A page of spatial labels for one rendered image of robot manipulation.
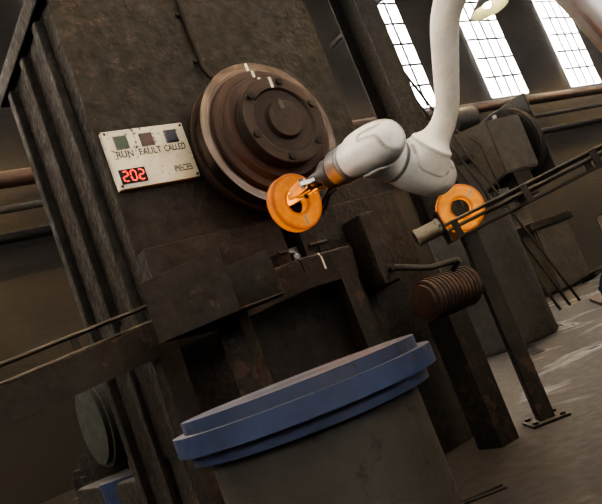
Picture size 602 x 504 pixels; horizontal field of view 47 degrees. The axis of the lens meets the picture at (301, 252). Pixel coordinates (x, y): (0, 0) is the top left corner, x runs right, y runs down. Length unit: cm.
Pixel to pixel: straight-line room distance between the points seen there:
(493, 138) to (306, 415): 932
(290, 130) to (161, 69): 48
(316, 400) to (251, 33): 198
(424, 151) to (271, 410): 102
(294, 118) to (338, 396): 150
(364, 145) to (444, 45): 27
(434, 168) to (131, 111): 98
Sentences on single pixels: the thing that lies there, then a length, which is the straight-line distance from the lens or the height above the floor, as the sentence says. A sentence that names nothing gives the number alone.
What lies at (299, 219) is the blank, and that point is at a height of 78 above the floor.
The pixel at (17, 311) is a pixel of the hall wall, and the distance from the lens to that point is 809.
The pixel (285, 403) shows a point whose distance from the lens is 69.
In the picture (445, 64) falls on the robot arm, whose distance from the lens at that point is 157.
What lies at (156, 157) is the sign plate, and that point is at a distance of 211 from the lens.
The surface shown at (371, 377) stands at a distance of 70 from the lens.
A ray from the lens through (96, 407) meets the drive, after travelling 297.
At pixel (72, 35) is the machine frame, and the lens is 226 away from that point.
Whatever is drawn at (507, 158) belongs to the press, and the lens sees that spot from 996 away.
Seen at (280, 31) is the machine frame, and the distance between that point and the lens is 262.
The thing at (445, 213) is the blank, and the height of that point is 70.
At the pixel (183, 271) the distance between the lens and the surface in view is 149.
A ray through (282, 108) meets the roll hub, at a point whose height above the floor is 114.
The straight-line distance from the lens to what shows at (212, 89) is 214.
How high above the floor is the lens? 45
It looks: 8 degrees up
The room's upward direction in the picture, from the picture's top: 21 degrees counter-clockwise
